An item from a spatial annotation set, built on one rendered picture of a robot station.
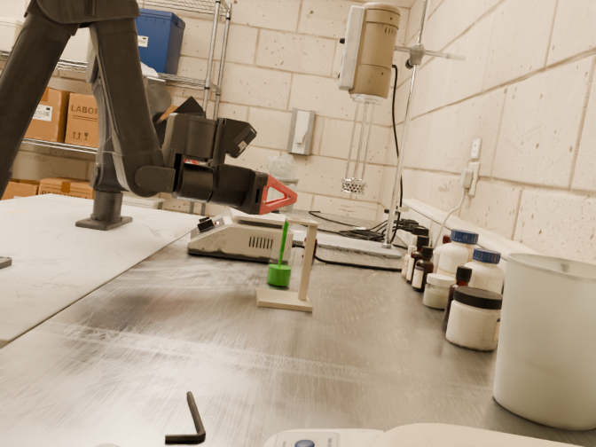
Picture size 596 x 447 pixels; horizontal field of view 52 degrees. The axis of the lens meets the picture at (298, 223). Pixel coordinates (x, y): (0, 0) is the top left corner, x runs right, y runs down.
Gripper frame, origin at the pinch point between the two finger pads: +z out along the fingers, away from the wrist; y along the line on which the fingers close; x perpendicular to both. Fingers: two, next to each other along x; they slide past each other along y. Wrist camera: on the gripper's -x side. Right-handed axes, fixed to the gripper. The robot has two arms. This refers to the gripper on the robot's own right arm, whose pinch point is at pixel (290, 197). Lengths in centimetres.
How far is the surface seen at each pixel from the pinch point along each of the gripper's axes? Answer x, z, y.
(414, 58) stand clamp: -37, 49, 39
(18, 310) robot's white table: 16.1, -40.4, -16.5
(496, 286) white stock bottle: 7.5, 25.3, -23.5
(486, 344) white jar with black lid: 13.3, 14.8, -33.5
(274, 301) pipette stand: 14.2, -6.7, -13.4
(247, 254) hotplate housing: 13.3, 2.0, 17.4
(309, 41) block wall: -75, 118, 233
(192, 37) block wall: -66, 59, 265
